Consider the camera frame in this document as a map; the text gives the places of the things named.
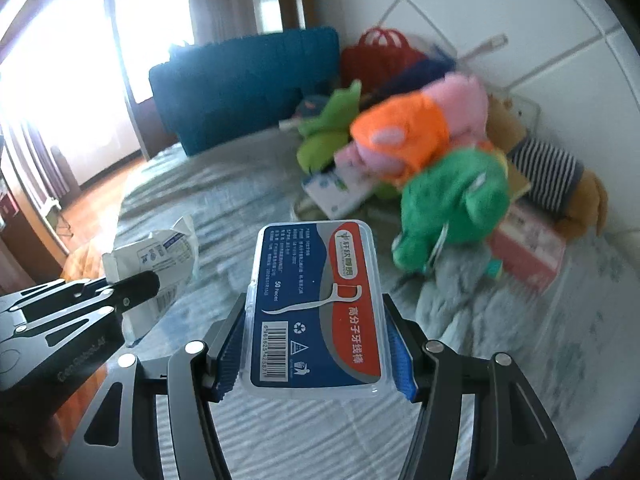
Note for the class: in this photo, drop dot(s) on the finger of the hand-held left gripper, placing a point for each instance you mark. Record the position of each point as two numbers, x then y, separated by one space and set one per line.
90 316
140 282

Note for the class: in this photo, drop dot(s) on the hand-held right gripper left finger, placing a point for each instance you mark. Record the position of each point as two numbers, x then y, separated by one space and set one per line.
230 355

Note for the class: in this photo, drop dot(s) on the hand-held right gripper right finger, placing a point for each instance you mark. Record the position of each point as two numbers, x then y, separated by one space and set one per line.
402 355

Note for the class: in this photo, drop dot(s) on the white packet blue print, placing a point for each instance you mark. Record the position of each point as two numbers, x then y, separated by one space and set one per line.
165 255

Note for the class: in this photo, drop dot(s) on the clear floss pick box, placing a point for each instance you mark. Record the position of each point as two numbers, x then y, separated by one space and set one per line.
310 310

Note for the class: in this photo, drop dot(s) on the blue plastic crate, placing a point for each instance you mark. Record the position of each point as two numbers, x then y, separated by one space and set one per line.
240 90

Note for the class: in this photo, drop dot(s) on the white striped tablecloth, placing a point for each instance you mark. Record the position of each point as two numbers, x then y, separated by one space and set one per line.
250 190

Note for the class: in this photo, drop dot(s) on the dark green frog plush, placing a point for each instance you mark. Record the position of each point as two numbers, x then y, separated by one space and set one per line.
455 200

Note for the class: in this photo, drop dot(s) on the pink cardboard box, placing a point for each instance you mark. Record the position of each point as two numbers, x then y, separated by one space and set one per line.
530 247

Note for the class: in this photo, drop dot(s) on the white picture card box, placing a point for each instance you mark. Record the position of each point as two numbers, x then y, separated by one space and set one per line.
340 190

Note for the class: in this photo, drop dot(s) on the pink pig plush orange dress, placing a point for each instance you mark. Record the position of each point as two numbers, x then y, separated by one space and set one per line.
405 125

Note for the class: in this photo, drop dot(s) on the brown dog plush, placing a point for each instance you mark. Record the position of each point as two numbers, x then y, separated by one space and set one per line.
550 170

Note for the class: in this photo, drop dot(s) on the light green plush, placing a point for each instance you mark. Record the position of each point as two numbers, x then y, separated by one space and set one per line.
327 130

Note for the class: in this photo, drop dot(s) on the pig plush in blue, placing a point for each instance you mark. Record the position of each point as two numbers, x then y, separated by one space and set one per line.
310 107

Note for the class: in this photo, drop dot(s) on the window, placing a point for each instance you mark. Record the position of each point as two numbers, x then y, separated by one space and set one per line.
150 35

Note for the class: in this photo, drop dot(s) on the navy blue plush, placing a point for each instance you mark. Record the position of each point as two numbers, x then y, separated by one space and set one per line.
415 77

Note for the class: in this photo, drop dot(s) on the beige curtain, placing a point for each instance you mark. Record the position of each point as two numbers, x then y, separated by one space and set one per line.
230 0

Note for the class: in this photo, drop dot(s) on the red carry case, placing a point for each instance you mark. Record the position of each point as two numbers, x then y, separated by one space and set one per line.
380 55

